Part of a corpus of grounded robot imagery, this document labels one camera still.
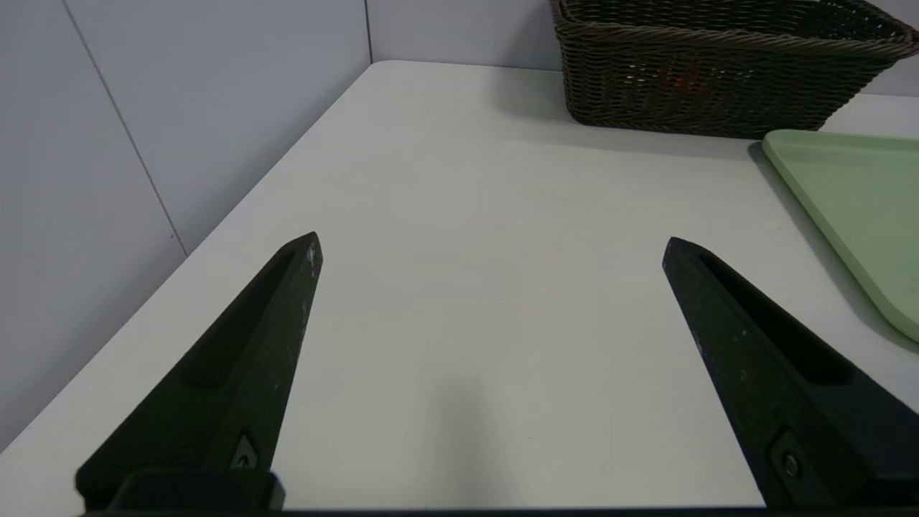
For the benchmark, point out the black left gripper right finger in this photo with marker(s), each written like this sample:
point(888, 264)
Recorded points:
point(790, 402)

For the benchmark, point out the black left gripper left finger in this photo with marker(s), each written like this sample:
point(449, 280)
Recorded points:
point(230, 388)

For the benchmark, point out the dark brown wicker basket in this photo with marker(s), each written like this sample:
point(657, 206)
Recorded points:
point(718, 72)

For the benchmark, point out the green plastic tray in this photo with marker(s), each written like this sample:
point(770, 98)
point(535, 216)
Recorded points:
point(861, 201)

